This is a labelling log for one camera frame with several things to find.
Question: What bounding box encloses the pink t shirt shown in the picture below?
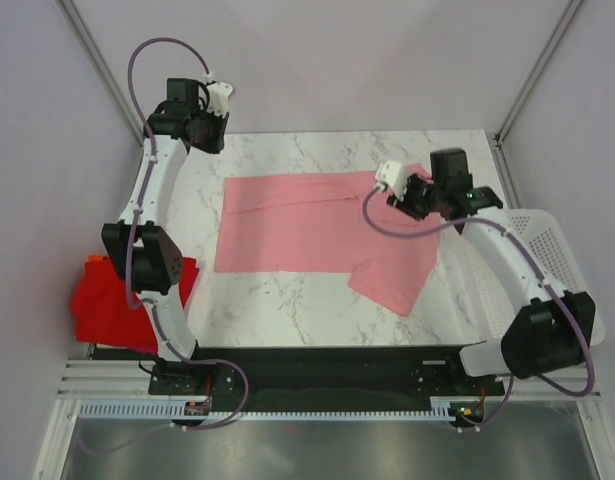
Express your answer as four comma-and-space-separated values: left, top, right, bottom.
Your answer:
214, 171, 440, 316

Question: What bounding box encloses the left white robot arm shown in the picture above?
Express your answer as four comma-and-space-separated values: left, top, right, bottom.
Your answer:
101, 78, 234, 395

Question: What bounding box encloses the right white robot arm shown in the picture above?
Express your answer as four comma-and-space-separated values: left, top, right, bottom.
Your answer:
375, 148, 596, 394

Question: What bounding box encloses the orange folded t shirt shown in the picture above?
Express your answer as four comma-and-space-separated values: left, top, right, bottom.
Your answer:
86, 254, 110, 263

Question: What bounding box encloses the white plastic laundry basket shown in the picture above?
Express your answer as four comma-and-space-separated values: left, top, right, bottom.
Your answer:
459, 207, 605, 379

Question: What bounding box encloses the red folded t shirt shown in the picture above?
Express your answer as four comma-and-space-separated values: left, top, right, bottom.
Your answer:
69, 255, 198, 347

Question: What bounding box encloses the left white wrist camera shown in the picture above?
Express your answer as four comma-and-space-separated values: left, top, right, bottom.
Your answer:
203, 73, 235, 118

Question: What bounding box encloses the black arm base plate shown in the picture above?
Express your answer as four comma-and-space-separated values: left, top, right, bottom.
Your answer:
89, 343, 506, 414

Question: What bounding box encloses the left aluminium frame post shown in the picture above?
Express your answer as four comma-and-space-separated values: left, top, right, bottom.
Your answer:
55, 0, 143, 145

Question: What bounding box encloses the aluminium frame post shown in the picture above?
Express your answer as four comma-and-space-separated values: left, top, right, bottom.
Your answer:
491, 0, 587, 149
55, 0, 143, 145

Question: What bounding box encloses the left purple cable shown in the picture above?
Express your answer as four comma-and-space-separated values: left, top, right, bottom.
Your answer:
81, 36, 251, 456

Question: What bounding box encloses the right aluminium frame post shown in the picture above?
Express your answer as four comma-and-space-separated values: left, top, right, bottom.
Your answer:
491, 0, 587, 149

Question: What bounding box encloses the front aluminium frame rail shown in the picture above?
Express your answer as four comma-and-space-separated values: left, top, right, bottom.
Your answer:
56, 357, 604, 400

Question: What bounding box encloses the white slotted cable duct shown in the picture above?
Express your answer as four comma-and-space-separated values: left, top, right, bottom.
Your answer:
78, 399, 455, 422

